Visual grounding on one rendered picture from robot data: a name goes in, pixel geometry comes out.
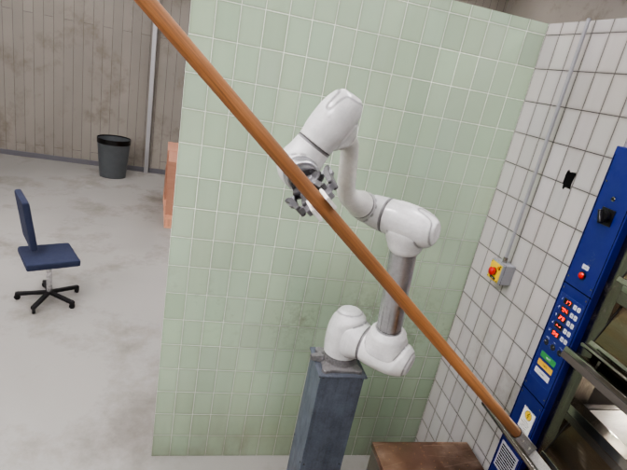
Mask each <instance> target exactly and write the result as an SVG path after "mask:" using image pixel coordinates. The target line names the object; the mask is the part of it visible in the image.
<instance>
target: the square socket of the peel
mask: <svg viewBox="0 0 627 470"><path fill-rule="evenodd" d="M518 427H519V426H518ZM519 428H520V427H519ZM520 429H521V428H520ZM521 431H522V432H521V434H520V435H519V436H518V437H514V436H512V435H511V436H512V437H513V438H514V440H515V441H516V442H517V443H518V444H519V446H520V447H521V448H522V449H523V450H524V451H525V453H526V454H527V455H529V454H531V453H532V452H534V451H535V450H536V446H535V445H534V444H533V442H532V441H531V440H530V439H529V438H528V436H527V435H526V434H525V433H524V432H523V430H522V429H521Z"/></svg>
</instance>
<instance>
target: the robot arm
mask: <svg viewBox="0 0 627 470"><path fill-rule="evenodd" d="M362 109H363V105H362V102H361V100H360V99H359V98H358V97H356V96H355V95H354V94H353V93H352V92H350V91H349V90H346V89H340V90H334V91H333V92H331V93H330V94H329V95H328V96H327V97H326V98H325V99H324V100H323V101H322V102H321V103H320V104H319V105H318V106H317V107H316V108H315V109H314V111H313V112H312V113H311V115H310V116H309V117H308V119H307V120H306V122H305V124H304V126H303V128H302V129H301V131H300V132H299V134H298V135H297V136H296V137H295V138H294V139H293V140H292V141H291V142H290V143H289V144H288V145H287V146H285V148H284V151H285V152H286V153H287V154H288V156H289V157H291V158H292V159H293V160H294V162H295V163H296V164H297V165H298V166H299V168H300V169H301V170H302V171H303V173H304V174H305V175H306V176H307V177H308V178H309V180H310V181H311V182H312V183H313V185H314V186H315V187H316V188H317V189H318V190H319V192H321V194H322V195H323V197H324V198H325V199H326V201H327V202H328V203H329V204H330V205H331V207H332V208H333V209H334V210H336V209H337V206H336V205H335V204H334V202H333V201H332V199H333V198H334V197H335V195H334V194H333V193H332V191H333V190H336V189H337V194H338V198H339V200H340V202H341V204H342V205H343V206H344V207H345V208H346V209H347V211H348V212H349V213H350V214H351V215H352V216H353V217H354V218H355V219H357V220H358V221H360V222H362V223H365V224H366V225H368V226H369V227H371V228H374V229H376V230H378V231H380V232H381V233H384V234H385V238H386V241H387V246H388V248H389V256H388V261H387V267H386V271H387V272H388V273H389V274H390V276H391V277H392V278H393V279H394V280H395V281H396V283H397V284H398V285H399V286H400V288H401V289H402V290H403V291H404V292H405V293H406V295H407V296H409V292H410V288H411V280H412V275H413V271H414V266H415V261H416V257H417V255H419V254H420V253H421V252H422V250H423V248H428V247H431V246H432V245H434V244H435V243H436V241H437V240H438V238H439V234H440V229H441V225H440V222H439V220H438V219H437V218H436V217H435V216H434V215H433V214H431V213H430V212H429V211H427V210H426V209H424V208H422V207H420V206H417V205H415V204H412V203H409V202H406V201H404V200H395V199H392V198H388V197H384V196H380V195H373V194H371V193H369V192H367V191H364V190H357V189H355V181H356V172H357V162H358V152H359V143H358V139H357V134H358V127H357V126H358V120H360V118H361V114H362ZM337 150H340V151H341V155H340V164H339V171H338V180H337V183H336V181H335V179H334V177H333V176H334V172H333V171H332V170H331V168H330V167H329V166H328V165H326V166H325V168H324V170H323V171H322V172H320V170H321V168H322V166H323V165H324V163H325V162H326V160H327V158H328V157H329V156H330V155H331V153H332V152H333V151H337ZM276 168H277V172H278V174H279V176H280V178H281V180H282V181H283V182H284V183H285V184H286V185H287V186H288V187H289V188H290V189H291V190H292V191H293V197H290V198H287V199H286V200H285V202H286V203H287V204H288V206H289V207H290V208H291V209H295V210H296V211H297V212H298V213H299V214H300V215H301V216H302V217H304V216H305V215H306V213H307V214H308V215H309V216H312V215H314V216H315V217H316V218H317V219H318V220H319V221H320V222H321V221H323V219H322V217H321V215H320V214H319V213H318V212H317V211H316V210H315V209H314V207H313V206H312V205H311V204H310V203H309V202H308V201H307V200H306V198H305V197H304V196H303V195H302V194H301V193H300V191H299V190H298V189H297V188H296V187H295V186H294V184H293V183H292V182H291V181H290V180H289V179H288V178H287V176H286V175H285V174H284V173H283V172H282V170H281V169H280V168H279V167H278V166H277V165H276ZM324 176H325V177H326V179H327V182H328V184H327V185H326V184H325V183H322V182H323V180H324ZM300 199H301V204H302V206H299V204H298V203H297V200H300ZM404 315H405V311H404V310H402V309H401V308H400V307H399V306H398V304H397V303H396V302H395V301H394V300H393V299H392V297H391V296H390V295H389V294H388V293H387V292H386V290H385V289H383V294H382V299H381V305H380V310H379V316H378V322H376V323H374V324H373V325H370V324H369V323H368V322H367V321H366V320H367V318H366V315H365V314H364V312H363V311H362V310H360V309H359V308H358V307H355V306H352V305H344V306H341V307H340V308H339V309H338V310H337V311H335V312H334V314H333V315H332V317H331V319H330V321H329V323H328V326H327V332H326V336H325V344H324V348H323V347H316V348H315V353H311V355H310V356H311V358H310V359H311V360H313V361H316V362H320V363H321V366H322V372H323V373H325V374H328V373H345V374H356V375H361V374H362V369H361V368H360V367H359V365H358V363H357V361H356V359H357V360H359V361H361V362H362V363H364V364H365V365H367V366H369V367H371V368H373V369H375V370H377V371H379V372H382V373H383V374H386V375H390V376H396V377H400V376H404V375H406V374H407V373H408V372H409V371H410V369H411V367H412V365H413V362H414V360H415V354H414V349H413V348H412V346H411V345H410V344H409V343H408V339H407V333H406V331H405V329H404V328H403V326H402V324H403V319H404Z"/></svg>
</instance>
